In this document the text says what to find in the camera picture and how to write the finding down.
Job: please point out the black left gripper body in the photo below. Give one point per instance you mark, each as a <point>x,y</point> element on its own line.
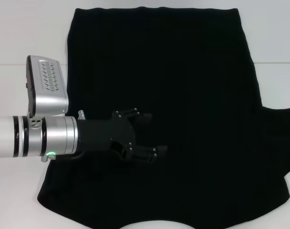
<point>104,136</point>

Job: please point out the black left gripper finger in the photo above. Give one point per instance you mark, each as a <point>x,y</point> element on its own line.
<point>149,152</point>
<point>140,117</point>

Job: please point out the black shirt with FREE print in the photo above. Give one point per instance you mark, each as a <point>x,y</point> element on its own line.
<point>183,83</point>

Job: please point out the small silver stud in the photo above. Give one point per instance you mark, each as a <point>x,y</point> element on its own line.
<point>81,115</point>

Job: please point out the silver camera mount bracket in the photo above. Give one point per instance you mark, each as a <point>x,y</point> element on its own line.
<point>36,123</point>

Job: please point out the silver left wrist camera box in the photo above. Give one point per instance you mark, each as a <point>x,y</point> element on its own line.
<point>49,90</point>

